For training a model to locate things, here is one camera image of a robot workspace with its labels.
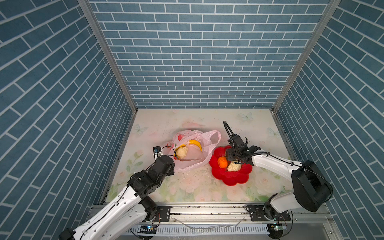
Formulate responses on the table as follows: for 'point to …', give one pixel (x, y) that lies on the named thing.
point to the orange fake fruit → (222, 162)
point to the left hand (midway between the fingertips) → (171, 163)
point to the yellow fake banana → (191, 142)
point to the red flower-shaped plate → (224, 174)
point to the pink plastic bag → (193, 149)
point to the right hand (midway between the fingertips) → (228, 152)
